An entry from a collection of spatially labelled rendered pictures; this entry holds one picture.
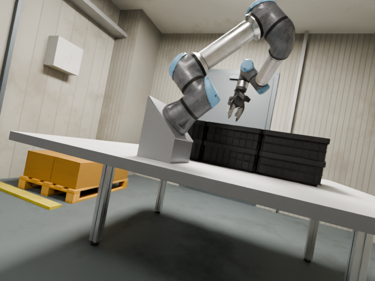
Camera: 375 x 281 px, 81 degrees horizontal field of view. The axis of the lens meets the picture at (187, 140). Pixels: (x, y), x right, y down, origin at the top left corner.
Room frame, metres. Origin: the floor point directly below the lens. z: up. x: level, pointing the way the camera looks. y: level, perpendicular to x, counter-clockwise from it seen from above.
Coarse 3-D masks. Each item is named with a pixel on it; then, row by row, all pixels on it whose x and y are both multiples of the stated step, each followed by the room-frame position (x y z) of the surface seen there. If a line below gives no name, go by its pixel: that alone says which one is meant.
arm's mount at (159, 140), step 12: (156, 108) 0.89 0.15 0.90; (144, 120) 0.90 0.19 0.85; (156, 120) 0.89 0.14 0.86; (144, 132) 0.90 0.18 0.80; (156, 132) 0.88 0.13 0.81; (168, 132) 0.86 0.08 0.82; (144, 144) 0.90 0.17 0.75; (156, 144) 0.88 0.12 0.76; (168, 144) 0.86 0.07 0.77; (180, 144) 0.92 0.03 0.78; (192, 144) 1.05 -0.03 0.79; (144, 156) 0.89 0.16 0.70; (156, 156) 0.87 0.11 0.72; (168, 156) 0.86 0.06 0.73; (180, 156) 0.94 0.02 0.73
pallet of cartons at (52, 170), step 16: (32, 160) 2.32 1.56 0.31; (48, 160) 2.29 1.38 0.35; (64, 160) 2.24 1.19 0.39; (80, 160) 2.33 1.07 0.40; (32, 176) 2.32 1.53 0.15; (48, 176) 2.28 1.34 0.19; (64, 176) 2.23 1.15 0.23; (80, 176) 2.22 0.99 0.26; (96, 176) 2.44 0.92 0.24; (48, 192) 2.23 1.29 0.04; (96, 192) 2.60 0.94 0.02
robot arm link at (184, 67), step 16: (272, 0) 0.91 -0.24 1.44; (256, 16) 0.89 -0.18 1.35; (272, 16) 0.88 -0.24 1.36; (240, 32) 0.91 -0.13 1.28; (256, 32) 0.92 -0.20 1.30; (208, 48) 0.92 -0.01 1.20; (224, 48) 0.92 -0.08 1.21; (240, 48) 0.96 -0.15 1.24; (176, 64) 0.91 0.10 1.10; (192, 64) 0.91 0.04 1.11; (208, 64) 0.93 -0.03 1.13; (176, 80) 0.93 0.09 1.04
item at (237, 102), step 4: (236, 88) 1.40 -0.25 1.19; (240, 88) 1.38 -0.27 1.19; (244, 88) 1.39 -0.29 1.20; (236, 92) 1.43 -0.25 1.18; (244, 92) 1.42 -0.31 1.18; (232, 96) 1.42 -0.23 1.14; (236, 96) 1.38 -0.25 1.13; (228, 100) 1.45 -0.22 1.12; (236, 100) 1.38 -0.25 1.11; (240, 100) 1.39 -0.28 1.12; (228, 104) 1.44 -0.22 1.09; (236, 104) 1.38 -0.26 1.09; (240, 104) 1.39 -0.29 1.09
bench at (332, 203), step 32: (96, 160) 0.80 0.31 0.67; (128, 160) 0.75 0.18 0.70; (192, 160) 1.24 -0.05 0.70; (160, 192) 2.35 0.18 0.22; (224, 192) 0.63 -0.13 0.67; (256, 192) 0.60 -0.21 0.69; (288, 192) 0.66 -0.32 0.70; (320, 192) 0.82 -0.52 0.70; (352, 192) 1.09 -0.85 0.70; (96, 224) 1.47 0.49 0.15; (352, 224) 0.53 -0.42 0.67; (352, 256) 0.99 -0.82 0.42
